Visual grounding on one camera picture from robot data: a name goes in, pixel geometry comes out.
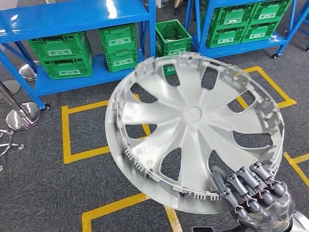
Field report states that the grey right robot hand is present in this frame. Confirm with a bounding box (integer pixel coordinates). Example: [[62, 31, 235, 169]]
[[211, 161, 296, 232]]

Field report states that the grey plastic wheel hubcap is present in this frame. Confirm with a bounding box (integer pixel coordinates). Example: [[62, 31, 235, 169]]
[[105, 51, 286, 215]]

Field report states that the blue metal shelf rack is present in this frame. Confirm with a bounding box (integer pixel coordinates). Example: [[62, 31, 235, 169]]
[[185, 0, 309, 60], [0, 0, 158, 111]]

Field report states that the green plastic crate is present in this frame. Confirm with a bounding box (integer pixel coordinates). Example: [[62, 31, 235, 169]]
[[242, 19, 283, 44], [98, 23, 138, 54], [27, 31, 93, 62], [206, 25, 249, 49], [104, 48, 139, 74], [251, 0, 293, 26], [205, 2, 259, 32], [41, 58, 95, 80], [163, 63, 181, 78]]

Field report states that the black stool chrome base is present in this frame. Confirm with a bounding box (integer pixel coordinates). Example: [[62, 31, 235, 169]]
[[0, 129, 25, 173]]

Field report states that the green crate holding cables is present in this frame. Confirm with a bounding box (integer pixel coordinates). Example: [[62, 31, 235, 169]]
[[155, 19, 193, 58]]

